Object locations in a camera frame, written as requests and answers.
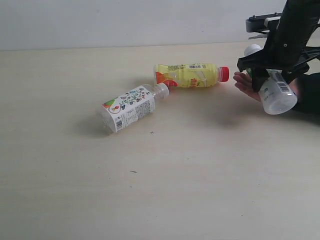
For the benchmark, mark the black sleeved forearm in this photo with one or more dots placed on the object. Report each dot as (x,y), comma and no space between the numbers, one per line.
(308,94)

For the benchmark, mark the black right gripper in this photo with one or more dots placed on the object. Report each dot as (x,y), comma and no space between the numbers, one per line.
(286,46)

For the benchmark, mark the yellow juice bottle red cap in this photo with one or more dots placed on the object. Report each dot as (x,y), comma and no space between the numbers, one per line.
(194,75)

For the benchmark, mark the clear bottle floral white label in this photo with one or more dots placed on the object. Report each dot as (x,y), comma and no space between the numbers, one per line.
(131,106)

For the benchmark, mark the clear bottle green label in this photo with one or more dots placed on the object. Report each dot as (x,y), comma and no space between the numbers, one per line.
(276,95)

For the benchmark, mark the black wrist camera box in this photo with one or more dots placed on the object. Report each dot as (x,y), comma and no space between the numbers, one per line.
(261,24)

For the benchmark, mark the open bare human hand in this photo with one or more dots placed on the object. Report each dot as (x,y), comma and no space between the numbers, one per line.
(244,84)

